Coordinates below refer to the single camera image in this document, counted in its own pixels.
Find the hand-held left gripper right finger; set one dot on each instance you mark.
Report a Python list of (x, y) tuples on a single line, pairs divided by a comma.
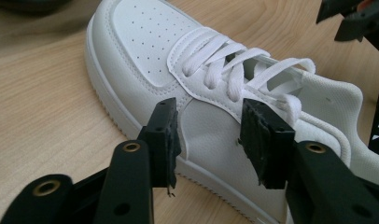
[(267, 146)]

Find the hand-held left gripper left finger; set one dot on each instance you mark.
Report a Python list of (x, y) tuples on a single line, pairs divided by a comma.
[(164, 146)]

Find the white lace-up sneaker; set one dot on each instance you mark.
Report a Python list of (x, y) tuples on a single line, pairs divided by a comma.
[(209, 133)]

